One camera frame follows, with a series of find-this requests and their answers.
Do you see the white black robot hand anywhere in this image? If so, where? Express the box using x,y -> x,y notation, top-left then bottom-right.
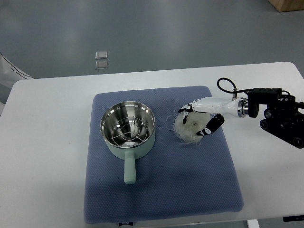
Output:
178,97 -> 247,136

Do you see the white vermicelli nest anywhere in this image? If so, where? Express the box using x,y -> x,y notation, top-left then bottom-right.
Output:
165,111 -> 224,144

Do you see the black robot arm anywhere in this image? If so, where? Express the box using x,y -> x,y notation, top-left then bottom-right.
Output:
242,88 -> 304,149

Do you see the mint green pot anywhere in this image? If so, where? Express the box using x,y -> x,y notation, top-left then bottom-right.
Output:
100,101 -> 156,185

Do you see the blue textured mat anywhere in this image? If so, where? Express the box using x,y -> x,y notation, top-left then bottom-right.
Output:
84,86 -> 244,224

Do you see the cardboard box corner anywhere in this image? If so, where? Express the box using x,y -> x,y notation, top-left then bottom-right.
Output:
269,0 -> 304,12

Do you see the white table leg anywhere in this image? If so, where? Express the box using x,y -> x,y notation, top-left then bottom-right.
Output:
247,219 -> 260,228

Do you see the upper metal floor plate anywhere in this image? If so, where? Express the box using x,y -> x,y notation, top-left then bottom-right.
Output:
95,51 -> 108,59

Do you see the white coat person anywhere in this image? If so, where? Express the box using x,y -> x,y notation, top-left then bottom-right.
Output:
0,53 -> 34,91

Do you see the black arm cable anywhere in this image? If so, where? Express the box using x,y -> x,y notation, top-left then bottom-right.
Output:
217,77 -> 252,99

